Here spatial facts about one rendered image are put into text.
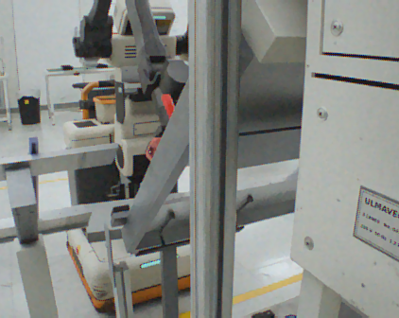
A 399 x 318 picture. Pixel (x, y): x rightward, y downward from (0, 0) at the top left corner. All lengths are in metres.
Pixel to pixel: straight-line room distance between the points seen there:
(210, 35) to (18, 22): 7.15
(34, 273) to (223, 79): 0.60
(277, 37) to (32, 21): 7.18
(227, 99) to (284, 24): 0.09
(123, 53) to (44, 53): 6.00
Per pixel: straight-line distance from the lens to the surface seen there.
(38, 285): 0.86
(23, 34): 7.47
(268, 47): 0.38
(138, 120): 1.57
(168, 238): 1.03
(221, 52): 0.39
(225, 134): 0.39
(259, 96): 0.56
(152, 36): 0.91
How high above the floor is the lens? 1.19
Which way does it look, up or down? 17 degrees down
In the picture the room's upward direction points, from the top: straight up
